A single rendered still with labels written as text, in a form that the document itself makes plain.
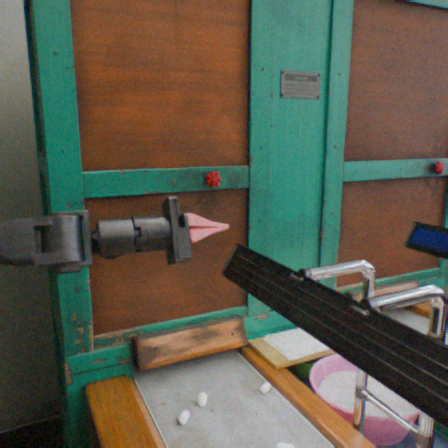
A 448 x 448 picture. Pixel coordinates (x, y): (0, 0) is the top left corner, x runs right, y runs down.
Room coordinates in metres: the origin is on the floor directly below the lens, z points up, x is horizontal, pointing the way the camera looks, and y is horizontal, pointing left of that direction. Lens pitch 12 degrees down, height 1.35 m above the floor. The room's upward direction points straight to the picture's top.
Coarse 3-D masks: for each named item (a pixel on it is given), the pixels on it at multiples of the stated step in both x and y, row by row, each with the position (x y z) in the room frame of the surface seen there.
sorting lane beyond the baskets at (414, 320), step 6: (402, 312) 1.37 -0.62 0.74; (408, 312) 1.37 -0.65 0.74; (396, 318) 1.32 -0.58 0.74; (402, 318) 1.32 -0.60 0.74; (408, 318) 1.32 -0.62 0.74; (414, 318) 1.32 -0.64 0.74; (420, 318) 1.32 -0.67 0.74; (426, 318) 1.32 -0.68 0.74; (408, 324) 1.27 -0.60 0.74; (414, 324) 1.27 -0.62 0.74; (420, 324) 1.27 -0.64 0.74; (426, 324) 1.27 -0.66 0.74; (420, 330) 1.23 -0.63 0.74; (426, 330) 1.23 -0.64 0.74
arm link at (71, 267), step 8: (88, 216) 0.59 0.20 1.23; (88, 224) 0.59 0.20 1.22; (88, 232) 0.59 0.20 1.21; (88, 240) 0.58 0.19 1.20; (88, 248) 0.58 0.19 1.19; (96, 248) 0.64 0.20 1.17; (88, 256) 0.57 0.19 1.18; (104, 256) 0.66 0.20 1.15; (112, 256) 0.64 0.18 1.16; (56, 264) 0.56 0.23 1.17; (64, 264) 0.56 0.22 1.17; (72, 264) 0.56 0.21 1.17; (80, 264) 0.57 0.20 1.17; (88, 264) 0.57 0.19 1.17; (56, 272) 0.56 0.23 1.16; (64, 272) 0.56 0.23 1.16; (72, 272) 0.57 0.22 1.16
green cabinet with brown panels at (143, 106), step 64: (64, 0) 0.92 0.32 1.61; (128, 0) 0.99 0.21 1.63; (192, 0) 1.05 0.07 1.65; (256, 0) 1.11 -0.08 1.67; (320, 0) 1.21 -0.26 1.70; (384, 0) 1.31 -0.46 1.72; (64, 64) 0.91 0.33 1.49; (128, 64) 0.98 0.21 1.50; (192, 64) 1.05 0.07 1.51; (256, 64) 1.11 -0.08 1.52; (320, 64) 1.21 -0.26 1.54; (384, 64) 1.32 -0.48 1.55; (64, 128) 0.91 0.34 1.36; (128, 128) 0.98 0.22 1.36; (192, 128) 1.05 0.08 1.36; (256, 128) 1.11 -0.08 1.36; (320, 128) 1.22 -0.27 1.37; (384, 128) 1.33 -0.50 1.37; (64, 192) 0.90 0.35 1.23; (128, 192) 0.97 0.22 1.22; (192, 192) 1.05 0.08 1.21; (256, 192) 1.11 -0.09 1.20; (320, 192) 1.22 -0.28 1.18; (384, 192) 1.34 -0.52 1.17; (128, 256) 0.97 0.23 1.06; (192, 256) 1.05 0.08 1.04; (320, 256) 1.22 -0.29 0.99; (384, 256) 1.35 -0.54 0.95; (64, 320) 0.89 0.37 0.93; (128, 320) 0.97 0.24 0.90; (192, 320) 1.03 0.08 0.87
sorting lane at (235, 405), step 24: (216, 360) 1.05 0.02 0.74; (240, 360) 1.05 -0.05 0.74; (144, 384) 0.94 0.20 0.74; (168, 384) 0.94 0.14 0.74; (192, 384) 0.94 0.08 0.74; (216, 384) 0.94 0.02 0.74; (240, 384) 0.94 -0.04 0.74; (168, 408) 0.84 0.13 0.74; (192, 408) 0.84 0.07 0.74; (216, 408) 0.84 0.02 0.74; (240, 408) 0.84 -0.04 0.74; (264, 408) 0.84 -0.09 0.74; (288, 408) 0.84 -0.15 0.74; (168, 432) 0.77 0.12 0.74; (192, 432) 0.77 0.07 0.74; (216, 432) 0.77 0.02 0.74; (240, 432) 0.77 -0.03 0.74; (264, 432) 0.77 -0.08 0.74; (288, 432) 0.77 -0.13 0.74; (312, 432) 0.77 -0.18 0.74
